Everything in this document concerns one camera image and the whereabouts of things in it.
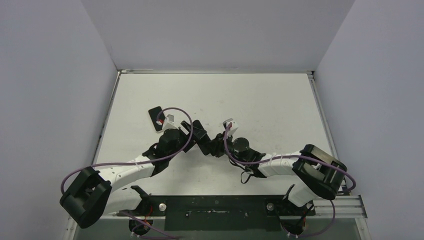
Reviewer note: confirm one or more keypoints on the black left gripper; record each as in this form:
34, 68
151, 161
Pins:
197, 135

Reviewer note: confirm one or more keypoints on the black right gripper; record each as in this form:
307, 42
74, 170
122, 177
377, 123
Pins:
218, 144

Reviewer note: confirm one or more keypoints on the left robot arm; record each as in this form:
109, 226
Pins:
100, 189

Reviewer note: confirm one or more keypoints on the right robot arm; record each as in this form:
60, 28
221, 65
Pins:
320, 174

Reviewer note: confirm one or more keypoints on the phone in beige case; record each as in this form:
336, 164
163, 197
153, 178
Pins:
157, 117

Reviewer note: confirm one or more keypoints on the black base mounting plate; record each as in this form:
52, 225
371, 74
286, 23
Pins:
219, 212

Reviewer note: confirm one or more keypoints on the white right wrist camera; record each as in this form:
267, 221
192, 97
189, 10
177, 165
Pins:
230, 126

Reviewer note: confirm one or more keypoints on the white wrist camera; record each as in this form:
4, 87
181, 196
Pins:
166, 124
230, 126

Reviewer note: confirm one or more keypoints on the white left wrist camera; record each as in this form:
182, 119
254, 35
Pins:
166, 124

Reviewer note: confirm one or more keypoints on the aluminium frame rail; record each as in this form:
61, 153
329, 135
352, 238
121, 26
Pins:
343, 206

